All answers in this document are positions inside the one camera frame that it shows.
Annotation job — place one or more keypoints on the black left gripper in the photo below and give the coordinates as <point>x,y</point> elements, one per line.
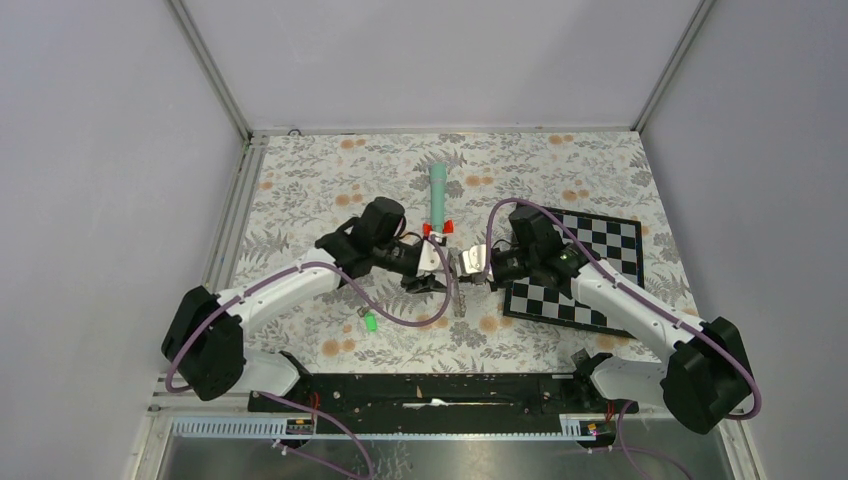
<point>421,282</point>

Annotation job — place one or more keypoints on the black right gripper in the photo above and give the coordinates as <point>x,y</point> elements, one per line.
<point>495,282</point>

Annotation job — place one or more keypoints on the silver carabiner keyring with chain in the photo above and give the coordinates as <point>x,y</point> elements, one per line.
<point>458,300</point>

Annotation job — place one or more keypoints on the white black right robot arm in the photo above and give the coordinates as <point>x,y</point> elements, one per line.
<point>701,374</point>

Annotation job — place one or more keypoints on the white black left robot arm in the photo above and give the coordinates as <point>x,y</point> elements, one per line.
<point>206,341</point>

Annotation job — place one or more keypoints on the red rolling pin stand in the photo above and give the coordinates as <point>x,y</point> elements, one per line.
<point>446,228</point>

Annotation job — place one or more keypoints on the green key tag with key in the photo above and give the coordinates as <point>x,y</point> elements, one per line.
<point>369,317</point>

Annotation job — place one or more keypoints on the floral patterned table mat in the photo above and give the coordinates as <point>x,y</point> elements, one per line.
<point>309,185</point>

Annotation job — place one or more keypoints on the teal rolling pin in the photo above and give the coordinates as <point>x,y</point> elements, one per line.
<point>437,180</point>

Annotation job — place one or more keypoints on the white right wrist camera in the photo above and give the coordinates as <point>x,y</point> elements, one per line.
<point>473,260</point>

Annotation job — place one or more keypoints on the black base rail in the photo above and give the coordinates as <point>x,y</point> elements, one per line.
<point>467,399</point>

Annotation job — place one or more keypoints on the white slotted cable duct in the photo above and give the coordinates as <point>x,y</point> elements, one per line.
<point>558,427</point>

